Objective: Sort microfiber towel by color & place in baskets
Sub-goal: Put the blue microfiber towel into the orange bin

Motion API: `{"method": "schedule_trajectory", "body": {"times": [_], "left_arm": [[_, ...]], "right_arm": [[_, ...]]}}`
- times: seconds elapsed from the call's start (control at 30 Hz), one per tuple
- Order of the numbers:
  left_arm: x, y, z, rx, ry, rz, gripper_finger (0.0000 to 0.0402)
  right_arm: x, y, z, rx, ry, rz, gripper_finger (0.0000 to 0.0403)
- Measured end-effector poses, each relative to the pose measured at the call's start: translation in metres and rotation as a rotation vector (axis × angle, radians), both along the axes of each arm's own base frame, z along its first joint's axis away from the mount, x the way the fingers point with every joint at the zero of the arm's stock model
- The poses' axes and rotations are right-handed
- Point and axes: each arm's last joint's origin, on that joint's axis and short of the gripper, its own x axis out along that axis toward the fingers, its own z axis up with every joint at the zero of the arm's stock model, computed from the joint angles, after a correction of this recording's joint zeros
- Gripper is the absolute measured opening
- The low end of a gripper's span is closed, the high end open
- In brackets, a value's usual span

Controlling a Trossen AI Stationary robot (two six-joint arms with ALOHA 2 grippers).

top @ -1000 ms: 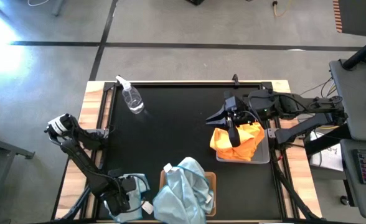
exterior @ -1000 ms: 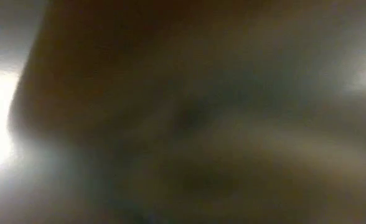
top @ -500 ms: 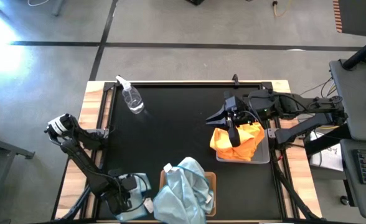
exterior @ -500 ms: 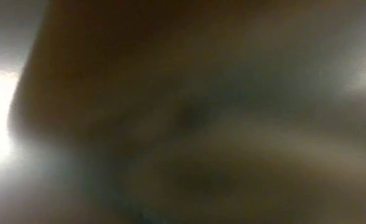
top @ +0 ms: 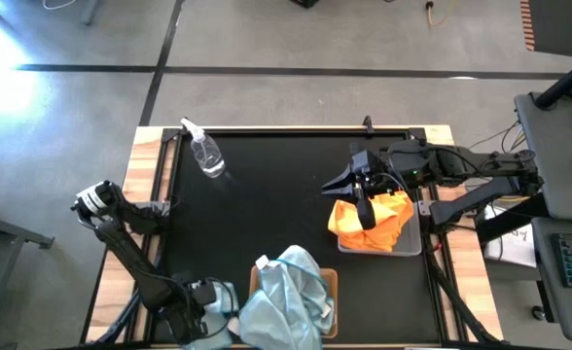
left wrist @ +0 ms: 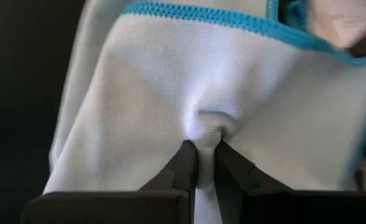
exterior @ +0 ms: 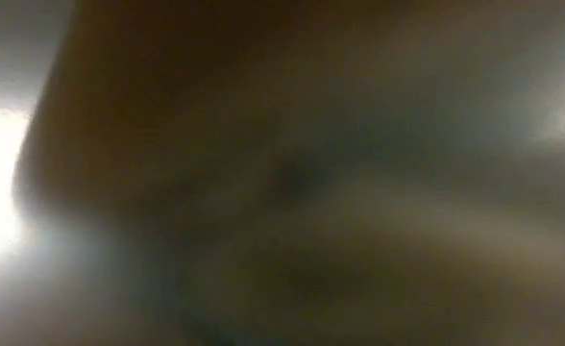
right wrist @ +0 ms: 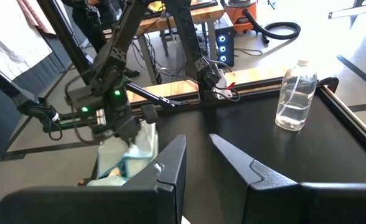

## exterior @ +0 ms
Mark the brown plastic basket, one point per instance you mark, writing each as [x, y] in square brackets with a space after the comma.
[143, 72]

